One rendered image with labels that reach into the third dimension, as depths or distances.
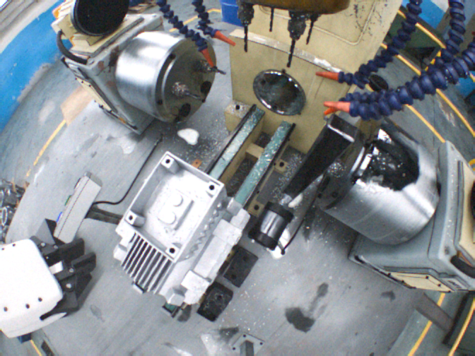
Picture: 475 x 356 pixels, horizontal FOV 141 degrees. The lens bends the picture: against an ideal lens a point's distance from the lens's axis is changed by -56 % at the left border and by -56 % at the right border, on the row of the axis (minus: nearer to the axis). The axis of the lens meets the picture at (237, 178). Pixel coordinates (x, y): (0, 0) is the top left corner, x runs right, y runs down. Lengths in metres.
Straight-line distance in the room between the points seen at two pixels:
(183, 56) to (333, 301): 0.80
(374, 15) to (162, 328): 1.00
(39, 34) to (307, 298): 5.90
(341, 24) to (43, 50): 5.62
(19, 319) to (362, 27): 0.70
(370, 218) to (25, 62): 5.86
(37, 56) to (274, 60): 5.53
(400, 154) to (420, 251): 0.20
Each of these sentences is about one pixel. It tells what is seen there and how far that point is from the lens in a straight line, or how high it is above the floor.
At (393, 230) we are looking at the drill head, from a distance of 0.40.
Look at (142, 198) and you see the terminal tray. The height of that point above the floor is 1.13.
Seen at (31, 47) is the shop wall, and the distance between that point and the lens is 5.67.
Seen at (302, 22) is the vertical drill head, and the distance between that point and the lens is 0.27.
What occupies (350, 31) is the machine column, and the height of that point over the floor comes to 1.20.
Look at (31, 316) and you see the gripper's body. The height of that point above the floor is 1.28.
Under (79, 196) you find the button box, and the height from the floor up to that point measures 1.08.
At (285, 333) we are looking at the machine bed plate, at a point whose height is 0.80.
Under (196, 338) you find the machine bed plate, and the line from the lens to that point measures 0.68.
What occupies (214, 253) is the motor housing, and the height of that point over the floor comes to 1.06.
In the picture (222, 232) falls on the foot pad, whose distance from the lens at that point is 0.31.
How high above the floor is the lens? 1.38
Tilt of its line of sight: 71 degrees down
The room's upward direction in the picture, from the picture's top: 5 degrees counter-clockwise
